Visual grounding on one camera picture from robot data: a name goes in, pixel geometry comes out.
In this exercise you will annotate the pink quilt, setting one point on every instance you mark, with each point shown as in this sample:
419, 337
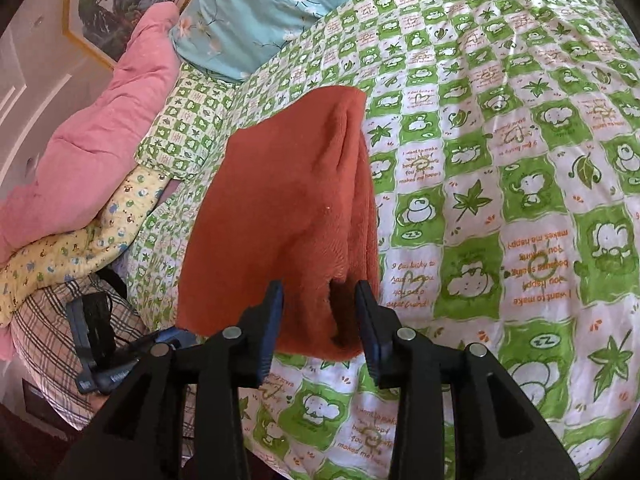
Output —
90, 160

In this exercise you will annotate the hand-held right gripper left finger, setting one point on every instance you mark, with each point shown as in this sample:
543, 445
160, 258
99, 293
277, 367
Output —
266, 342

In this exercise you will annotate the green checked cartoon bedsheet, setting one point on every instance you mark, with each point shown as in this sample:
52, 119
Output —
500, 185

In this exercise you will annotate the teal floral quilt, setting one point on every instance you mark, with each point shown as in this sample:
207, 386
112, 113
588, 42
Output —
250, 10

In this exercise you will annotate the yellow printed pillow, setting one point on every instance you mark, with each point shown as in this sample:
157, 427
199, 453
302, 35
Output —
75, 250

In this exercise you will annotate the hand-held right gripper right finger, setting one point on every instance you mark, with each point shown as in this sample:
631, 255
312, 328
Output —
371, 342

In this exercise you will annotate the plaid cloth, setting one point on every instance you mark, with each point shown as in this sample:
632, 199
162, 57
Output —
45, 320

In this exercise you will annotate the green checked pillow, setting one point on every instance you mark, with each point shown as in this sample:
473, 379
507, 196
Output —
185, 125

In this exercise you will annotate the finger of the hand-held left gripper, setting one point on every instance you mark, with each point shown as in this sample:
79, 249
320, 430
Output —
172, 336

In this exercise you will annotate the orange knit sweater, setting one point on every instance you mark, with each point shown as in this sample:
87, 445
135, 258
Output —
280, 200

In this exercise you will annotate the framed landscape painting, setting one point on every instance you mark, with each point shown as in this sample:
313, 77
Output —
115, 5

